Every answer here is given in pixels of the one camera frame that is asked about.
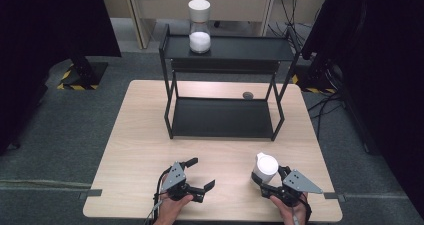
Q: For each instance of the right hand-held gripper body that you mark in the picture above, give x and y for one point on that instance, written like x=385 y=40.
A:
x=300 y=183

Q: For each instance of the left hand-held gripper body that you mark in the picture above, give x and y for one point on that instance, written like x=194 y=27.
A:
x=175 y=180

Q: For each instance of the glass jar with spout lid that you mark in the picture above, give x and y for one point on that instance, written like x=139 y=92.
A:
x=266 y=167

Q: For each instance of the black metal two-tier shelf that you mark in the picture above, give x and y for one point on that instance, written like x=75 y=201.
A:
x=221 y=118

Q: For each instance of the glass jar with round lid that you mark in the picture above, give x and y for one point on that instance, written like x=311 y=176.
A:
x=199 y=28

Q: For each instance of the person's left hand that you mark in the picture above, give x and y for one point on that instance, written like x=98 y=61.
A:
x=173 y=208

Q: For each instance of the person's right hand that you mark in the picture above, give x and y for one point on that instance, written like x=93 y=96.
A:
x=288 y=211

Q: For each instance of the grey floor tape piece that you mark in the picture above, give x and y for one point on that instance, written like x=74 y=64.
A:
x=335 y=196
x=90 y=194

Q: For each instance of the grey round table grommet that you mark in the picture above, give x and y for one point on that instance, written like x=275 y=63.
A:
x=248 y=95

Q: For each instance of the black yellow-striped stand base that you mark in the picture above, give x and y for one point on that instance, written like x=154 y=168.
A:
x=313 y=85
x=83 y=76

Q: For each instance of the black curtain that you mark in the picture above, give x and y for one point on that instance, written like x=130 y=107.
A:
x=383 y=68
x=43 y=35

